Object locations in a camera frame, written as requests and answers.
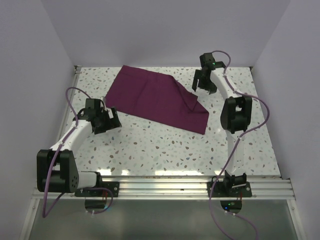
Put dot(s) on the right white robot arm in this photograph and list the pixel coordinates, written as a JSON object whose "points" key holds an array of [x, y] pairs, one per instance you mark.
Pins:
{"points": [[234, 119]]}

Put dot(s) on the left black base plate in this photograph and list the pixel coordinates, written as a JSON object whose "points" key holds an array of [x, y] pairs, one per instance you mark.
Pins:
{"points": [[99, 190]]}

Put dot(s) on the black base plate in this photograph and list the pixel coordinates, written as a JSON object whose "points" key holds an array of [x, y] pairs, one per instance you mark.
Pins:
{"points": [[246, 190], [99, 190]]}

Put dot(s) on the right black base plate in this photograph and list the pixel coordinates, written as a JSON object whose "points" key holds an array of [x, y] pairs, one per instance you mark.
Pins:
{"points": [[246, 190]]}

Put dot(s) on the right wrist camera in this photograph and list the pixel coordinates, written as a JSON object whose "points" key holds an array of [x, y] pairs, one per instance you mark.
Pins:
{"points": [[207, 61]]}

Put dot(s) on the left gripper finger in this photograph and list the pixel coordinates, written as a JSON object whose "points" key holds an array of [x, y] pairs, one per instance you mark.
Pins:
{"points": [[115, 119], [100, 129]]}

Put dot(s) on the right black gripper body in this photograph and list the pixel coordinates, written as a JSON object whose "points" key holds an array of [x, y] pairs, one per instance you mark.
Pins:
{"points": [[204, 83]]}

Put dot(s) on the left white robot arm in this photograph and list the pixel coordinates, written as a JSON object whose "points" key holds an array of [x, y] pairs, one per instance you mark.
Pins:
{"points": [[56, 167]]}

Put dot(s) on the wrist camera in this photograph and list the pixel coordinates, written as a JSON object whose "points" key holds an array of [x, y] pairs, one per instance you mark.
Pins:
{"points": [[94, 103], [207, 61]]}

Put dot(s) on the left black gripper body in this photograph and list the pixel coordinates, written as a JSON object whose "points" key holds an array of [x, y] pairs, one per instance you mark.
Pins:
{"points": [[104, 119]]}

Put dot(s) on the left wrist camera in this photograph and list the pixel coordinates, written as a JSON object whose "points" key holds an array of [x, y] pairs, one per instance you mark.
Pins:
{"points": [[94, 103]]}

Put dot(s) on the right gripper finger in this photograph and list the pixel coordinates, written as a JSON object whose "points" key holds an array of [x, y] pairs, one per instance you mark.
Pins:
{"points": [[212, 90], [196, 77]]}

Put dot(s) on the aluminium front rail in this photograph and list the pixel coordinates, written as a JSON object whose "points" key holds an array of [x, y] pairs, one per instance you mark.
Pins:
{"points": [[194, 188]]}

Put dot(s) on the purple cloth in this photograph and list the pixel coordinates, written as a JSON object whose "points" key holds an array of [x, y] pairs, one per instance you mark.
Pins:
{"points": [[157, 97]]}

